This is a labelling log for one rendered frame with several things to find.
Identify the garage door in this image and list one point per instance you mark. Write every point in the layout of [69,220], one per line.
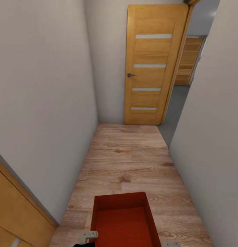
[187,61]

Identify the storage box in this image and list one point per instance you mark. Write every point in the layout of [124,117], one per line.
[124,220]

